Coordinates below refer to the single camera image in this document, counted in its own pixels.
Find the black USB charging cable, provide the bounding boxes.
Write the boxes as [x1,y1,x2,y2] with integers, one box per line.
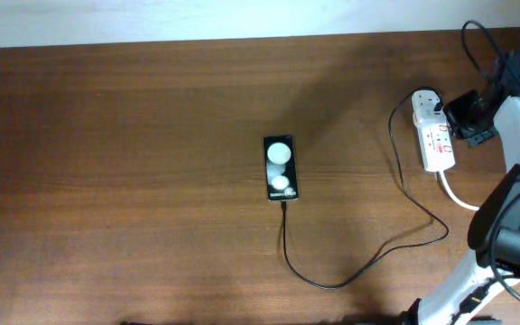
[280,86,450,290]

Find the black Galaxy flip phone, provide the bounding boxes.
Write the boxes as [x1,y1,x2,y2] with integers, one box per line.
[263,135,300,201]

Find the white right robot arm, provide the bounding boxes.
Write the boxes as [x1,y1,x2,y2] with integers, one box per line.
[401,51,520,324]

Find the white USB charger plug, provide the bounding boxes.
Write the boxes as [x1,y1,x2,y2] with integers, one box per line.
[412,89,446,129]

